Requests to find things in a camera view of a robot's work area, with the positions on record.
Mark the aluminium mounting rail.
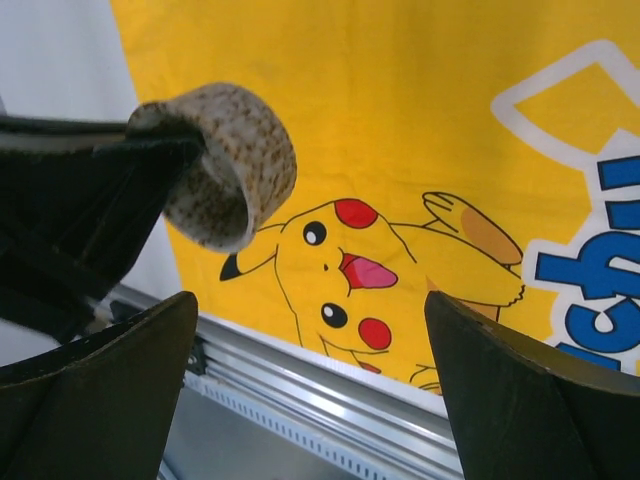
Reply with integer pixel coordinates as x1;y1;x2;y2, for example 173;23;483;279
107;284;461;480

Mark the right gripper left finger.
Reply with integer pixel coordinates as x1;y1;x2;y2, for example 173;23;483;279
1;292;198;479

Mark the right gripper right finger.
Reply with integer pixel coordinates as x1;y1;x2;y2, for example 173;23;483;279
424;292;639;479

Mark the yellow Pikachu placemat cloth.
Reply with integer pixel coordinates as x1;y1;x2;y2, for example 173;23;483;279
112;1;639;393

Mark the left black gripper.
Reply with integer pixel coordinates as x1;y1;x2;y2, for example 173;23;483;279
1;115;204;343

